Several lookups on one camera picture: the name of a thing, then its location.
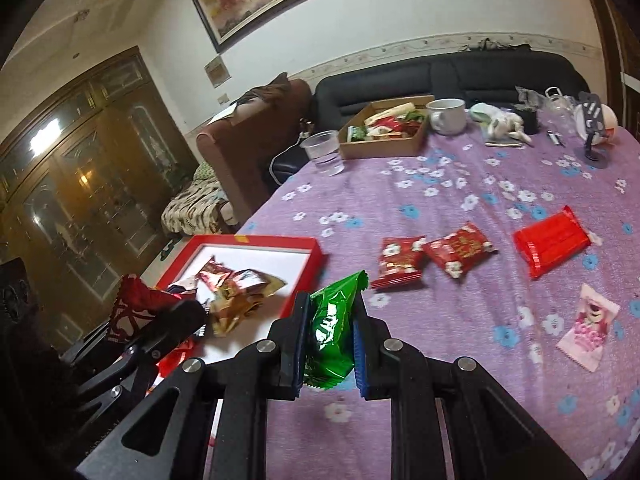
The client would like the purple floral tablecloth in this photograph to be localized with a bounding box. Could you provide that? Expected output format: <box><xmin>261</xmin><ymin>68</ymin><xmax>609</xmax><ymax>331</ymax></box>
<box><xmin>214</xmin><ymin>104</ymin><xmax>640</xmax><ymax>480</ymax></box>

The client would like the brown armchair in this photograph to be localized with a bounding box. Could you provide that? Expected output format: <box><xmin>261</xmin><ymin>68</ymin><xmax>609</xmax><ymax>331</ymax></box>
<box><xmin>195</xmin><ymin>72</ymin><xmax>314</xmax><ymax>232</ymax></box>

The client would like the small black container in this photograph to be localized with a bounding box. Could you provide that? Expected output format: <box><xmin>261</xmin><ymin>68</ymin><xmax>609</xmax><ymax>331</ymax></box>
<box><xmin>514</xmin><ymin>102</ymin><xmax>540</xmax><ymax>135</ymax></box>

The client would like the pile of snacks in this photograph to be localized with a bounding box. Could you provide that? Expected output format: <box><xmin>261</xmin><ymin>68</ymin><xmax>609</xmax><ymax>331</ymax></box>
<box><xmin>347</xmin><ymin>102</ymin><xmax>430</xmax><ymax>141</ymax></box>

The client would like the clear plastic cup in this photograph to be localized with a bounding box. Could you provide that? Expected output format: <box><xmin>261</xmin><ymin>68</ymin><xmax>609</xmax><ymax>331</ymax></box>
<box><xmin>300</xmin><ymin>129</ymin><xmax>345</xmax><ymax>177</ymax></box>

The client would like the wall calendar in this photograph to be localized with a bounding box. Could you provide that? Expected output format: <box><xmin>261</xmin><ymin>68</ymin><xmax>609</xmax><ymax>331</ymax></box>
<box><xmin>203</xmin><ymin>54</ymin><xmax>233</xmax><ymax>89</ymax></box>

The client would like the long red snack packet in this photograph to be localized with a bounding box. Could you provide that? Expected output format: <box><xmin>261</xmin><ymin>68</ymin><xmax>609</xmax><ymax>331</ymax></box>
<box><xmin>513</xmin><ymin>204</ymin><xmax>592</xmax><ymax>280</ymax></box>

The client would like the wooden door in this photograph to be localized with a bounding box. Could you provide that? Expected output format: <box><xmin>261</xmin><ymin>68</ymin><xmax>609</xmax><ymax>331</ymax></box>
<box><xmin>582</xmin><ymin>0</ymin><xmax>640</xmax><ymax>143</ymax></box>

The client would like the patterned blanket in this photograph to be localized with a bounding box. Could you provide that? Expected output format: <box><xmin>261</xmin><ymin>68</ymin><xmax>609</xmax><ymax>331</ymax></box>
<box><xmin>160</xmin><ymin>162</ymin><xmax>237</xmax><ymax>237</ymax></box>

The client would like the wooden glass cabinet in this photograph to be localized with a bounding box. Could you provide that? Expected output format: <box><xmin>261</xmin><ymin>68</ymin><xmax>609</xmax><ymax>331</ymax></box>
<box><xmin>0</xmin><ymin>45</ymin><xmax>202</xmax><ymax>356</ymax></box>

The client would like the white red bowl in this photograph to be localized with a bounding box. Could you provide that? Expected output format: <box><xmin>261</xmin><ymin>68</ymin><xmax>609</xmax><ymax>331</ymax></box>
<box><xmin>575</xmin><ymin>102</ymin><xmax>622</xmax><ymax>147</ymax></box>

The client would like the brown clothing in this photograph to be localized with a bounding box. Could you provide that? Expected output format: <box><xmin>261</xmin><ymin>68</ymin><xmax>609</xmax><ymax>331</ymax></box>
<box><xmin>236</xmin><ymin>72</ymin><xmax>292</xmax><ymax>107</ymax></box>

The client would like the white mug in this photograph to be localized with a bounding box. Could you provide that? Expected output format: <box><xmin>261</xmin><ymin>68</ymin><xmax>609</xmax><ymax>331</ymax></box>
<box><xmin>425</xmin><ymin>98</ymin><xmax>469</xmax><ymax>136</ymax></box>

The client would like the clear glass jar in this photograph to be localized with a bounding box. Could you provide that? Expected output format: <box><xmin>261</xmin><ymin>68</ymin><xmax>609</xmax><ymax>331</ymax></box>
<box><xmin>542</xmin><ymin>87</ymin><xmax>577</xmax><ymax>134</ymax></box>

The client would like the black phone stand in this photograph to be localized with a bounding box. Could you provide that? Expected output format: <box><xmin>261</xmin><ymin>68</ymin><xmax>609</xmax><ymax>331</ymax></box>
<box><xmin>574</xmin><ymin>91</ymin><xmax>609</xmax><ymax>164</ymax></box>

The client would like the gold foil snack packet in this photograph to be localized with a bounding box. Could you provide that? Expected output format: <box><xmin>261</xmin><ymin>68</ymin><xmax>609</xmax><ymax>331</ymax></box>
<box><xmin>209</xmin><ymin>289</ymin><xmax>267</xmax><ymax>337</ymax></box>

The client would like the dark red snack packet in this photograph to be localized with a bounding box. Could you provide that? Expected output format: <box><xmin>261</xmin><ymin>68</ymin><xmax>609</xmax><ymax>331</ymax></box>
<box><xmin>371</xmin><ymin>235</ymin><xmax>428</xmax><ymax>292</ymax></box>

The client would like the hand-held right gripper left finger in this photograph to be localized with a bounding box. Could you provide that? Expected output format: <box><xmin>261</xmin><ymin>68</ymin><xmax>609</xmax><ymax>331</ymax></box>
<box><xmin>75</xmin><ymin>290</ymin><xmax>314</xmax><ymax>480</ymax></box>

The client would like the green snack packet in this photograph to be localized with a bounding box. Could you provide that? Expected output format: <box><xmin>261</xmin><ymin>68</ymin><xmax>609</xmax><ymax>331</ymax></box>
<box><xmin>304</xmin><ymin>270</ymin><xmax>370</xmax><ymax>391</ymax></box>

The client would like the white plush toy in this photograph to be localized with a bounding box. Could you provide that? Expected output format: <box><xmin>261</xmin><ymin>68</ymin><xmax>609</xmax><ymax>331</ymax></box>
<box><xmin>469</xmin><ymin>102</ymin><xmax>534</xmax><ymax>148</ymax></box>

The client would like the red gift box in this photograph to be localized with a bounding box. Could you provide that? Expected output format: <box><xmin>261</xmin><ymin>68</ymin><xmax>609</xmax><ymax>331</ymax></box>
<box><xmin>150</xmin><ymin>233</ymin><xmax>322</xmax><ymax>378</ymax></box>

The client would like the pink white snack packet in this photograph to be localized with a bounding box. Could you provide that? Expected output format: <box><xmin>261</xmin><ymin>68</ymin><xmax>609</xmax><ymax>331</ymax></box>
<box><xmin>555</xmin><ymin>283</ymin><xmax>621</xmax><ymax>374</ymax></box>

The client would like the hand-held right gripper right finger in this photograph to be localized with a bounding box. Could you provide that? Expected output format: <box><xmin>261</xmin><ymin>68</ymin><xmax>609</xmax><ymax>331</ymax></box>
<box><xmin>350</xmin><ymin>291</ymin><xmax>589</xmax><ymax>480</ymax></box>

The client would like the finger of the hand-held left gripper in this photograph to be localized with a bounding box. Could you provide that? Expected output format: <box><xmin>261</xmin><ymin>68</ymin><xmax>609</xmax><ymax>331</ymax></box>
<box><xmin>125</xmin><ymin>297</ymin><xmax>209</xmax><ymax>357</ymax></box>
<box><xmin>60</xmin><ymin>327</ymin><xmax>162</xmax><ymax>412</ymax></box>

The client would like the cardboard box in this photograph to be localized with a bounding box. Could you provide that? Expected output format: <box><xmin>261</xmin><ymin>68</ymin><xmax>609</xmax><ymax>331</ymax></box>
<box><xmin>338</xmin><ymin>94</ymin><xmax>436</xmax><ymax>160</ymax></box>

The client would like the dark sofa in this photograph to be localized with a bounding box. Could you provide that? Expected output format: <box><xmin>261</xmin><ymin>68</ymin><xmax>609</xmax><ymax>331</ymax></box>
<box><xmin>313</xmin><ymin>50</ymin><xmax>592</xmax><ymax>129</ymax></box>

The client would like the red white candy packet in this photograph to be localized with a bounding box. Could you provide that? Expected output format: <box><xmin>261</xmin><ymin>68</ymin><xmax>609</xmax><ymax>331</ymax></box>
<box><xmin>108</xmin><ymin>273</ymin><xmax>184</xmax><ymax>347</ymax></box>

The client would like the black bag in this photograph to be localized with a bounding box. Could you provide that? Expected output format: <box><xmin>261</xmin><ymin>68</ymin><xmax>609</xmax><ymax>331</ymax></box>
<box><xmin>269</xmin><ymin>146</ymin><xmax>312</xmax><ymax>195</ymax></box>

